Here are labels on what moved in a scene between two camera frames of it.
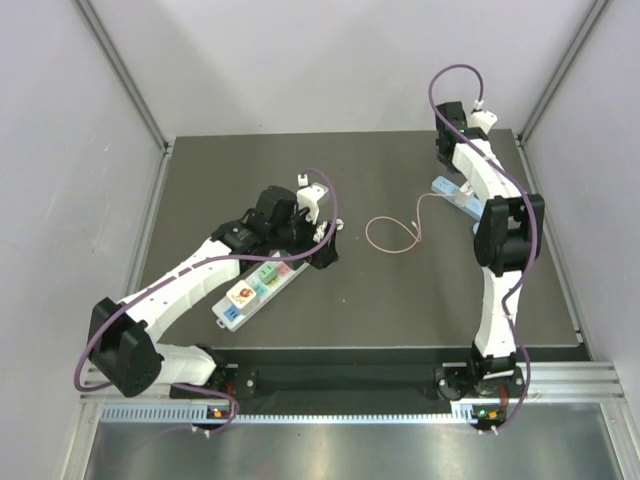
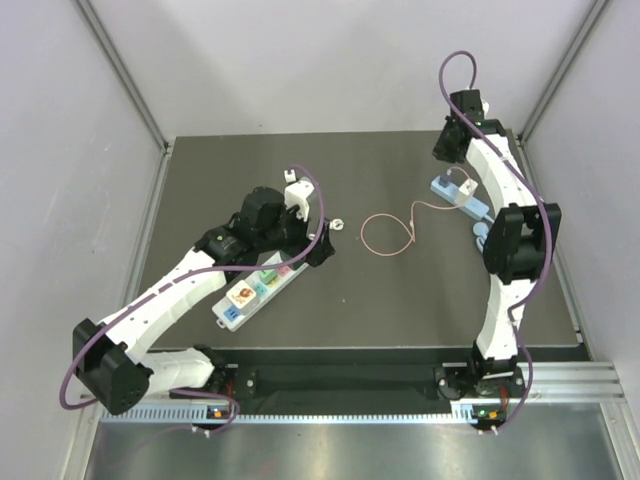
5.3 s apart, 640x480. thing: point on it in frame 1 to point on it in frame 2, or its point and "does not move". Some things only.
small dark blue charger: [464, 193] to [446, 180]
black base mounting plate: [352, 374] does not move
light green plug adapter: [267, 273] does not move
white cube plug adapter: [241, 293] does not move
